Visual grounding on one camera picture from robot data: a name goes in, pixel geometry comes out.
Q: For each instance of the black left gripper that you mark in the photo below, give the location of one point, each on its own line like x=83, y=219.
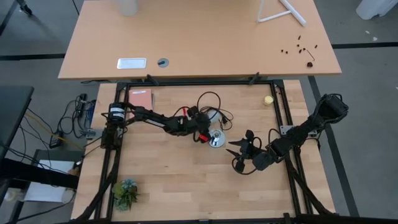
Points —
x=196, y=124

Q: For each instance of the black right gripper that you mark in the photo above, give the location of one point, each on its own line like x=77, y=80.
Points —
x=261, y=158

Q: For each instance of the white lightbulb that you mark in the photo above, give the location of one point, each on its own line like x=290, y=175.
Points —
x=214, y=115

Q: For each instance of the chrome lamp stand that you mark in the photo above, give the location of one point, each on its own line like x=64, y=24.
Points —
x=217, y=141

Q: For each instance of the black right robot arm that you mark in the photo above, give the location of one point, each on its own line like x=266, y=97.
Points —
x=298, y=133

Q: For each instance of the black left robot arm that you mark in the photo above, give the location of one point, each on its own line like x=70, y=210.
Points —
x=155, y=119

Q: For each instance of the yellow candle jar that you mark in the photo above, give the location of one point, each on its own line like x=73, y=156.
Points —
x=268, y=100

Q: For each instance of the wooden desk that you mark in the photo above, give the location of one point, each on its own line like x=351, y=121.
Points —
x=202, y=37

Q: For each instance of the silver rectangular plate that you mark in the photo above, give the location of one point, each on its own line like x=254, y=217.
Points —
x=132, y=63

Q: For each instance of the small black knob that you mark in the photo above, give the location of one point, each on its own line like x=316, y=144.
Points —
x=309, y=64

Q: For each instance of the small potted succulent plant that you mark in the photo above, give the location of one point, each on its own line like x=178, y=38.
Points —
x=125, y=194

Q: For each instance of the black allen key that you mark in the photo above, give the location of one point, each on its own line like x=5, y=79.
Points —
x=311, y=55

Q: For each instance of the white tube stand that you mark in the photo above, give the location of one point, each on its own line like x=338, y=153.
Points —
x=295, y=13

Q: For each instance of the white translucent cylinder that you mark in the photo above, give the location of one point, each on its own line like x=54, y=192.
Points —
x=127, y=7

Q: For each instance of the black power adapter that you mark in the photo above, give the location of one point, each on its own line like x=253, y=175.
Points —
x=56, y=140

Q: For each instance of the white paper sheet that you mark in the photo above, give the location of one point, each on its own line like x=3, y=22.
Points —
x=46, y=186

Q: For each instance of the black side table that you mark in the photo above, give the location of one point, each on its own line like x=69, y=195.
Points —
x=14, y=118

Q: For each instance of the white cloth bundle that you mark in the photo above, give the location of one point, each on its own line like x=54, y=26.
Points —
x=376, y=7

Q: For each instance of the black tripod leg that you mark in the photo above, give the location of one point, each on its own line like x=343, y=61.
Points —
x=25, y=7

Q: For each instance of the grey metal mounting bracket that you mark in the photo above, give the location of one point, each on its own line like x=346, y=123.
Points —
x=91, y=133
x=284, y=129

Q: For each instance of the black frame clamp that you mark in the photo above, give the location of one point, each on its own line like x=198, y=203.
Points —
x=153, y=79
x=254, y=78

